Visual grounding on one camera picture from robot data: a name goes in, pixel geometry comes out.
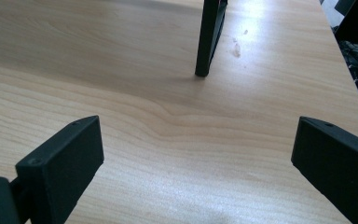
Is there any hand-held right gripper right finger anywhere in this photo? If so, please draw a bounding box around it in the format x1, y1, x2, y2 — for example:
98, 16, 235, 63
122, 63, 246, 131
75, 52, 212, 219
290, 116, 358, 224

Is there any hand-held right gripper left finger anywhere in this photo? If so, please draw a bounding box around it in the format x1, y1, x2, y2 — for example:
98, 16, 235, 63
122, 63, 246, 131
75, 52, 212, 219
14, 115, 105, 224

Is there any black shelf with metal legs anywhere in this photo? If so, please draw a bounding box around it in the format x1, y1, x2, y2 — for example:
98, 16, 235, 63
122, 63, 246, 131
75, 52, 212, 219
194, 0, 228, 78

